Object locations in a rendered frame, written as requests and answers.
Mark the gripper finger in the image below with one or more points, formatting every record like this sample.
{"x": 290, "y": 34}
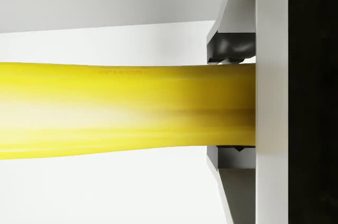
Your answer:
{"x": 232, "y": 159}
{"x": 232, "y": 47}

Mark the banana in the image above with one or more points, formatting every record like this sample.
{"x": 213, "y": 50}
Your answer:
{"x": 118, "y": 107}

